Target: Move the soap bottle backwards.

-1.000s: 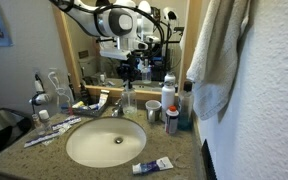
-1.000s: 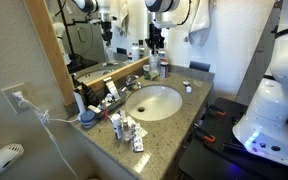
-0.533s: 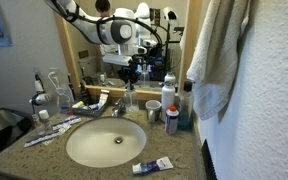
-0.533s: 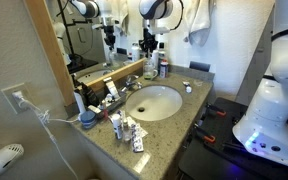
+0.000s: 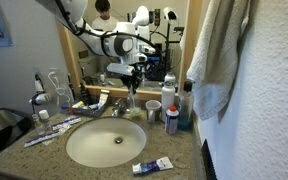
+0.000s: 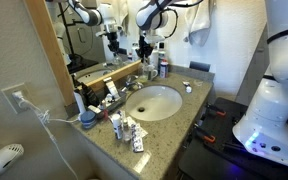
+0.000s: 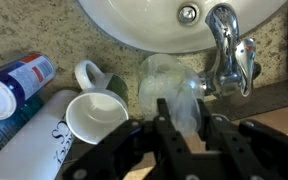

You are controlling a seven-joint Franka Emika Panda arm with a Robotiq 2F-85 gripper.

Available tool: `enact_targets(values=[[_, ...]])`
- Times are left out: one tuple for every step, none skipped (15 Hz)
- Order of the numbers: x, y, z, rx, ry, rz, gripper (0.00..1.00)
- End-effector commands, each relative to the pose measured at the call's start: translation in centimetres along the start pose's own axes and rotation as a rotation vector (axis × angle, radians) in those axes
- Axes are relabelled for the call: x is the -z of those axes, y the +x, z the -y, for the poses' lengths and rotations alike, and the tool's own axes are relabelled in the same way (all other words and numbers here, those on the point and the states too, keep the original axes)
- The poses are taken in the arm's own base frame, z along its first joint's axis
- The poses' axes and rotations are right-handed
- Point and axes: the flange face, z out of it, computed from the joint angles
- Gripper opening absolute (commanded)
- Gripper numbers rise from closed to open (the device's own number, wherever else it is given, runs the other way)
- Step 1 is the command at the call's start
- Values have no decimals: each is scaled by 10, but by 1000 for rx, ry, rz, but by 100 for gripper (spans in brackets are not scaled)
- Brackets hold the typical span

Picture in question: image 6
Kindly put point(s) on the metal sink drain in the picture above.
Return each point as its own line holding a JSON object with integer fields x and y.
{"x": 141, "y": 109}

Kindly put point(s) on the blue round container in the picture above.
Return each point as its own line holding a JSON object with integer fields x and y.
{"x": 88, "y": 120}

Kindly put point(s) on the white oval sink basin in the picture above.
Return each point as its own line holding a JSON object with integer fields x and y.
{"x": 154, "y": 101}

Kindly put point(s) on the orange black clamp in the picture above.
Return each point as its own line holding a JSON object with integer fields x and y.
{"x": 205, "y": 136}
{"x": 217, "y": 111}

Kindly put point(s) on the white bottle with black cap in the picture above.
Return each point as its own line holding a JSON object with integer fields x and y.
{"x": 161, "y": 51}

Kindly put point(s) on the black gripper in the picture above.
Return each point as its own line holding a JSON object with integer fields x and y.
{"x": 146, "y": 40}

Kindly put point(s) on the spray can with orange cap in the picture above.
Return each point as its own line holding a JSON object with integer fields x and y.
{"x": 163, "y": 70}

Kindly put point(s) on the wood framed mirror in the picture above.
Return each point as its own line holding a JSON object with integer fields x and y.
{"x": 54, "y": 60}

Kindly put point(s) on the black pouch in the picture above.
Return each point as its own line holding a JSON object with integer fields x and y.
{"x": 90, "y": 95}

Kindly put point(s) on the white hair dryer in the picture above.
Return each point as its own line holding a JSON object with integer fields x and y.
{"x": 4, "y": 160}

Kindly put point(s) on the white ceramic mug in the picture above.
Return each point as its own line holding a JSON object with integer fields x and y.
{"x": 152, "y": 72}

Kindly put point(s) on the tall white plastic bottle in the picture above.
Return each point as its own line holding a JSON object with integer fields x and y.
{"x": 154, "y": 57}

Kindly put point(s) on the white spray can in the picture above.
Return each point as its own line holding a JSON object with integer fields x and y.
{"x": 117, "y": 126}

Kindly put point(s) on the white wall outlet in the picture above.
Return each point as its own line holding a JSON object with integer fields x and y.
{"x": 12, "y": 98}

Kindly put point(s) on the black robot cart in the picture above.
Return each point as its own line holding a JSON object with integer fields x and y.
{"x": 217, "y": 156}

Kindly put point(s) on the white cream tube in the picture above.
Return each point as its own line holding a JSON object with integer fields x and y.
{"x": 111, "y": 88}

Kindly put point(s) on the clear soap bottle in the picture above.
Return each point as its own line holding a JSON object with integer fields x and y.
{"x": 143, "y": 74}

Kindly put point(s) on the white hanging towel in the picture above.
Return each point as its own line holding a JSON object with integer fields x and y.
{"x": 199, "y": 23}

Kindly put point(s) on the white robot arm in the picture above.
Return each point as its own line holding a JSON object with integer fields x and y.
{"x": 277, "y": 100}

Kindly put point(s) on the white cylindrical bottle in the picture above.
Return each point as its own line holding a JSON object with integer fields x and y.
{"x": 80, "y": 101}

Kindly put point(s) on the chrome faucet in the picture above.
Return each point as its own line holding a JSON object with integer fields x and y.
{"x": 130, "y": 83}

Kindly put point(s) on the small clear bottle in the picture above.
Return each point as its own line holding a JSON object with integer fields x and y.
{"x": 126, "y": 131}

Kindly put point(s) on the black toiletry tray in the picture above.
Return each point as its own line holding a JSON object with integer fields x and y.
{"x": 115, "y": 103}

